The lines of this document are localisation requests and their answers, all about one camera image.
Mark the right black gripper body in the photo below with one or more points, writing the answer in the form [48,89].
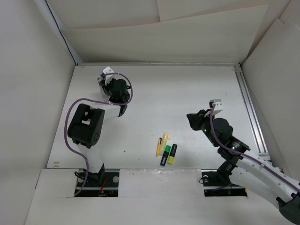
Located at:
[207,131]

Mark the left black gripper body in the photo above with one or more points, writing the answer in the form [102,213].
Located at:
[108,87]

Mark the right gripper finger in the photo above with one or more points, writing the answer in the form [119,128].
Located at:
[198,117]
[197,126]

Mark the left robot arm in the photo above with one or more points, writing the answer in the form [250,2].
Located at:
[85,118]

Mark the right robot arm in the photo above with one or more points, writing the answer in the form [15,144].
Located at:
[243,168]

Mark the white compartment organizer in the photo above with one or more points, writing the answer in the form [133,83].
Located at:
[101,83]

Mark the pale yellow highlighter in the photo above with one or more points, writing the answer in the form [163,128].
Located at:
[163,144]

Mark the green black highlighter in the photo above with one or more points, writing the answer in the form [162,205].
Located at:
[165,155]

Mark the yellow black highlighter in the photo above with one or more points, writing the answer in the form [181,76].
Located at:
[172,154]

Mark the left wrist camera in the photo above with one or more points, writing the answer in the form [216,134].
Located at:
[106,76]

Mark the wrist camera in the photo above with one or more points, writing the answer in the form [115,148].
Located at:
[106,76]
[216,106]

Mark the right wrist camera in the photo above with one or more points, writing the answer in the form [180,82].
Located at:
[216,106]

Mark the aluminium rail right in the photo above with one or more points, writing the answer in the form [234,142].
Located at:
[254,123]

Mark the aluminium rail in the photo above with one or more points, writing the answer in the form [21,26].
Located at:
[254,123]
[213,64]

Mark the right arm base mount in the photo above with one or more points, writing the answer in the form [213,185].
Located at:
[216,182]

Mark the aluminium rail back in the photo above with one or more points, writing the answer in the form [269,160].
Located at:
[213,64]

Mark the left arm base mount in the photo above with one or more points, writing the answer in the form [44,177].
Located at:
[105,183]

